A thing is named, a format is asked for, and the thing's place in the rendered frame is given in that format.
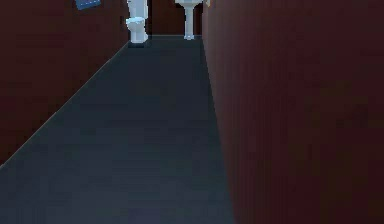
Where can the white pedestal sink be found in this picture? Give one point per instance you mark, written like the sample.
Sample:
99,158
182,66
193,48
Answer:
189,20

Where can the yellow object on wall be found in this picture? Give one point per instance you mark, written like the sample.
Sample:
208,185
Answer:
208,2

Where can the white toilet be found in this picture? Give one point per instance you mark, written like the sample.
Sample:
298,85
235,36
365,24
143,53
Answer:
137,26

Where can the blue towel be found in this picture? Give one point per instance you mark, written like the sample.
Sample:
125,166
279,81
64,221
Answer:
87,3

